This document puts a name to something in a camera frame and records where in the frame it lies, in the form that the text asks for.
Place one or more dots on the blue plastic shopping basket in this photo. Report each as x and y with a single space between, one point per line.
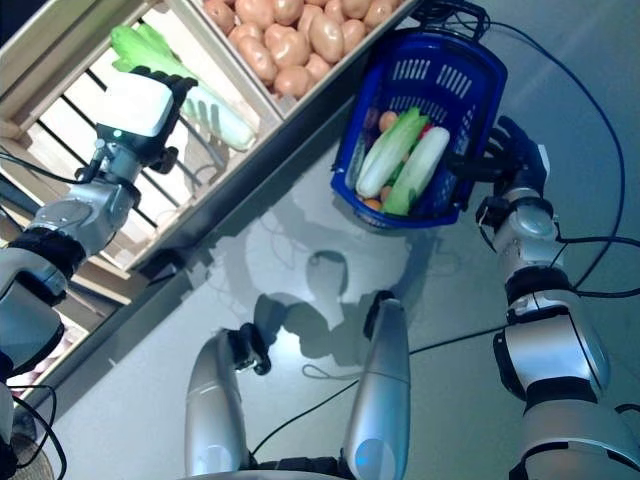
450 52

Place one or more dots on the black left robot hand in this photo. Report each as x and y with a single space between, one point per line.
137 105

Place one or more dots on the napa cabbage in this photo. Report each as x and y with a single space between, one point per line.
425 155
380 155
227 127

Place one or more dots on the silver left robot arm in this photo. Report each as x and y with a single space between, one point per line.
75 215

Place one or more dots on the wooden vegetable display shelf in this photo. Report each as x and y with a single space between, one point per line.
160 267

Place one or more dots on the tan potato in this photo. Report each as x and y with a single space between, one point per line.
292 80
317 67
380 12
286 45
257 57
356 5
245 31
352 36
325 32
217 12

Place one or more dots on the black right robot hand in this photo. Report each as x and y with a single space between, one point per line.
520 160

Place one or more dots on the wooden cabbage crate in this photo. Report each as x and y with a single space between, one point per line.
220 180

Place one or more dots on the wooden potato crate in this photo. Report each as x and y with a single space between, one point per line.
345 67

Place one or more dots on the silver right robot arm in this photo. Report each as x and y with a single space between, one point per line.
530 235

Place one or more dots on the silver right robot leg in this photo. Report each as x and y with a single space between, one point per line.
380 380

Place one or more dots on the silver robot leg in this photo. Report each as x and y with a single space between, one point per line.
380 380
210 410

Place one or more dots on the small orange vegetable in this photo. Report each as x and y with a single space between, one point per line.
387 121
373 203

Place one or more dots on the silver left robot leg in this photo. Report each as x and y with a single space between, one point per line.
210 410

